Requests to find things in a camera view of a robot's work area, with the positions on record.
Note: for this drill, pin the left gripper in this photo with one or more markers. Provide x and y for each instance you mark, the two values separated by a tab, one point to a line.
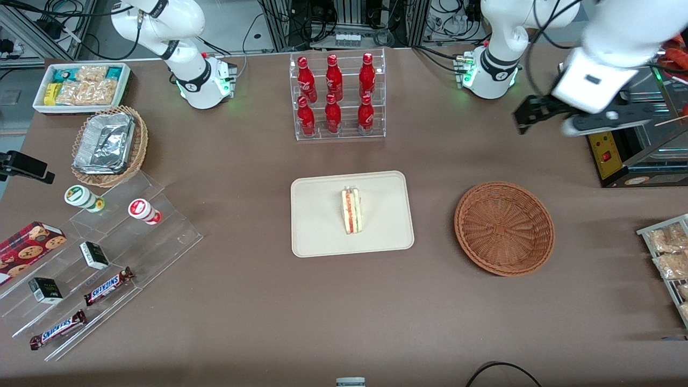
544	107

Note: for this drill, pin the triangular sandwich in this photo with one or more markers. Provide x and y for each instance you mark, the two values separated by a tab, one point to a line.
352	212

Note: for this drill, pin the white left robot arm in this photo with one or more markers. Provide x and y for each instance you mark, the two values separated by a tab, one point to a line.
497	64

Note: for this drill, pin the round brown wicker basket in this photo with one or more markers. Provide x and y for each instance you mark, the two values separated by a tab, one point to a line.
505	228

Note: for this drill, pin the cream rectangular tray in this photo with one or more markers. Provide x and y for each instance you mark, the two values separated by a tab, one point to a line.
322	215

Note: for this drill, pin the oval tan wicker basket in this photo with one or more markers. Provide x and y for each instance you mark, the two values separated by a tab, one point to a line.
141	145

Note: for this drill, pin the silver foil tray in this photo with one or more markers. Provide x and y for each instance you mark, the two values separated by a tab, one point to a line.
105	142

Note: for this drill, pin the black food warmer machine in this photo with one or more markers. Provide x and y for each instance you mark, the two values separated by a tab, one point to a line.
629	161

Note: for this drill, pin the red orange sausage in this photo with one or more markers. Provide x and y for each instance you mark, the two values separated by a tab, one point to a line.
678	62

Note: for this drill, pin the red cola bottle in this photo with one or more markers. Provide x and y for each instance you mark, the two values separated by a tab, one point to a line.
367	75
306	80
334	78
365	115
306	118
332	115

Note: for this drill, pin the clear bag of crackers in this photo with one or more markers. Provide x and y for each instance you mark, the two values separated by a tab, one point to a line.
666	239
672	266

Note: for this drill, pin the clear acrylic bottle rack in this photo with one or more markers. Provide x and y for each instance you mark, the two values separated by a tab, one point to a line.
344	131

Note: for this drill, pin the white power strip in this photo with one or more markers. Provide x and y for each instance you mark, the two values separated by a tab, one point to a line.
348	39

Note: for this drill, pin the small grey white object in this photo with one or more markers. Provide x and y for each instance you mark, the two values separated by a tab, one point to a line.
350	382

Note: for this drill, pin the clear acrylic stepped display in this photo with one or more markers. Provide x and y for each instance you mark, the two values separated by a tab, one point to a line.
161	236

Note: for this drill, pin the red lid white cup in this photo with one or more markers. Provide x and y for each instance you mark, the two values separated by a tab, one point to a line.
142	209

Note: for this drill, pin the clear cracker bag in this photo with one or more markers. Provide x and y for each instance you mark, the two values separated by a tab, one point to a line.
92	73
88	92

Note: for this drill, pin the brown Snickers bar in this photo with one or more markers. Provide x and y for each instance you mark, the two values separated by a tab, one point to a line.
109	285
58	329

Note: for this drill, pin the green lid white cup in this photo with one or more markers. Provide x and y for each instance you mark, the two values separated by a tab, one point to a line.
80	196

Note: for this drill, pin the small black white box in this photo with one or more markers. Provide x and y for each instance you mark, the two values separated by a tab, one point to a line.
94	255
45	290

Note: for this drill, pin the teal snack packet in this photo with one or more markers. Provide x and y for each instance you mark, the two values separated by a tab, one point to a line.
64	75

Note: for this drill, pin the yellow snack packet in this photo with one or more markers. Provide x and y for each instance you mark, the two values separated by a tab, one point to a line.
51	94

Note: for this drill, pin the white rectangular snack bin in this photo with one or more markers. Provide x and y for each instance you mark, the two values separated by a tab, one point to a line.
40	107

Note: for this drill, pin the black clamp device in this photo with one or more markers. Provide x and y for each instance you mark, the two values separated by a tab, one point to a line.
24	166

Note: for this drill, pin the red cookie box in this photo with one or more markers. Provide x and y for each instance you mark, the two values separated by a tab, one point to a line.
27	250

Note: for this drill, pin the aluminium frame rack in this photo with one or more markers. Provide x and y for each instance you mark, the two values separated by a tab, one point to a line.
279	24

